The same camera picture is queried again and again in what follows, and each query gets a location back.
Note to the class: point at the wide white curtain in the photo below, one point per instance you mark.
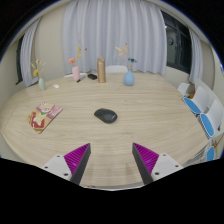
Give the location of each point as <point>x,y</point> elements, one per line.
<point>110,30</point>

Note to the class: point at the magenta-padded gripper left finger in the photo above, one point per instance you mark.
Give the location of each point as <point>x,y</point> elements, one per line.
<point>75,159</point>

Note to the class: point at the green vase with flowers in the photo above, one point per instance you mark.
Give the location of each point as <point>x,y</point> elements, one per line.
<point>42,84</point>

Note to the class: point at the gold drink bottle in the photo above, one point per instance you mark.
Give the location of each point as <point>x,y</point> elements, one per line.
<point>101,70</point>

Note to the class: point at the small white remote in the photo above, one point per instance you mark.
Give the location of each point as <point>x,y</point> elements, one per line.
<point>56,86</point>

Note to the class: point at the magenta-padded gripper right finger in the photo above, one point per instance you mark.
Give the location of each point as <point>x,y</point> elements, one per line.
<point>146,159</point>

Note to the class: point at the pink vase with flowers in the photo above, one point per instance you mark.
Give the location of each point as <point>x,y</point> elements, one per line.
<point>76,74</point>

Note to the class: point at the blue vase with flowers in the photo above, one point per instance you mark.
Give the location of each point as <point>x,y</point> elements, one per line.
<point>129,79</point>

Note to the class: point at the black computer mouse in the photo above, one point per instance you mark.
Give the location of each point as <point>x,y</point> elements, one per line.
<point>105,115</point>

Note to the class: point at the small black box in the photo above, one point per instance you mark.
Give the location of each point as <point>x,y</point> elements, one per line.
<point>92,76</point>

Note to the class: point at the dark marker pen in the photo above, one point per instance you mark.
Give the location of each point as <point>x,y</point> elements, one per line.
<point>81,79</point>

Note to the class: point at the narrow white curtain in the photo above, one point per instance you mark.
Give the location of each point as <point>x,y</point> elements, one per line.
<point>29,53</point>
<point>196,56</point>

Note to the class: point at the white chair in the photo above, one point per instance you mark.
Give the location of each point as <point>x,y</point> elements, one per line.
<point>116,69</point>

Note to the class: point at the group of white blue chairs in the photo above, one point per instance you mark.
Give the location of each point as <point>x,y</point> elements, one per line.
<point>203,106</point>

